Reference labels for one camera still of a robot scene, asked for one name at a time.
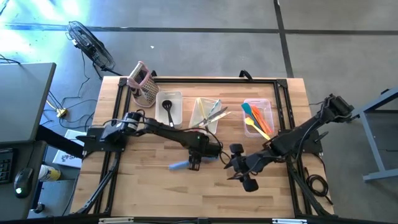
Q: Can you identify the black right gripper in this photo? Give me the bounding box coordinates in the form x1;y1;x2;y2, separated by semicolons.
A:
223;142;266;193

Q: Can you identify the long blue silicone spatula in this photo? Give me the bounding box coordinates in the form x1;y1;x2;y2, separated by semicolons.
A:
168;156;219;171

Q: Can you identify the silver knife dark handle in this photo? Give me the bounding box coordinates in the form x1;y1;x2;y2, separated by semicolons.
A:
201;107;228;127

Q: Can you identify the yellow silicone spatula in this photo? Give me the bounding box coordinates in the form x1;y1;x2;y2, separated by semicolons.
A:
244;116;272;141

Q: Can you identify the long orange-yellow spatula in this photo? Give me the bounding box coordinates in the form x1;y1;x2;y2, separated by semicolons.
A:
252;105;274;134

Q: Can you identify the teal silicone spatula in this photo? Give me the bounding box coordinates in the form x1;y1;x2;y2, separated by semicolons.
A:
241;102;262;131

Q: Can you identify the black slotted spoon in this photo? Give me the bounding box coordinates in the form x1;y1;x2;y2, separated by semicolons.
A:
161;100;177;134

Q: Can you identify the white plastic bin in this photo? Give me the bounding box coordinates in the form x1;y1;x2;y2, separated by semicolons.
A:
154;90;183;130
188;96;222;135

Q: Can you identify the clear plastic bin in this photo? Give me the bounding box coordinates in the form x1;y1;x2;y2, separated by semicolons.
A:
243;98;275;139

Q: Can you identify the white printed box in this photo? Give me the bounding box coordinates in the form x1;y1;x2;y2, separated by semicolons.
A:
52;129;88;169

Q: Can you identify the black floor fan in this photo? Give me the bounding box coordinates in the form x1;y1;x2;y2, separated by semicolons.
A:
65;21;116;72

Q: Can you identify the white yellow can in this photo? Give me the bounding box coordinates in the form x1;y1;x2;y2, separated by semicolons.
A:
37;164;62;182

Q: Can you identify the black computer mouse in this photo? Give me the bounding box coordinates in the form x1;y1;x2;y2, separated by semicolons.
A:
14;167;34;199

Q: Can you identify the grey desk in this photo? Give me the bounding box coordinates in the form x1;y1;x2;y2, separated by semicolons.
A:
0;62;57;220

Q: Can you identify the black keyboard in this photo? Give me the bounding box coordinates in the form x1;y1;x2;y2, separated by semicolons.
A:
0;148;15;184

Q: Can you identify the black aluminium table frame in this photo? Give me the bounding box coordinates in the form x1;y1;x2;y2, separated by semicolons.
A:
74;76;335;218

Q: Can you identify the silver metal bracket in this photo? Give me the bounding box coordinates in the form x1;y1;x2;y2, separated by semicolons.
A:
272;217;308;224
98;217;134;224

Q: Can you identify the box grater pink handle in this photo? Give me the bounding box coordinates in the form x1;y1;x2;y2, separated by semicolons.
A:
126;60;160;109

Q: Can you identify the coiled black cable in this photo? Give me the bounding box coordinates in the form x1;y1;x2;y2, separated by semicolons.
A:
303;166;330;200

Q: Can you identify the blue-grey table frame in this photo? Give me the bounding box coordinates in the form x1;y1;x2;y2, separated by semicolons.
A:
342;86;398;183

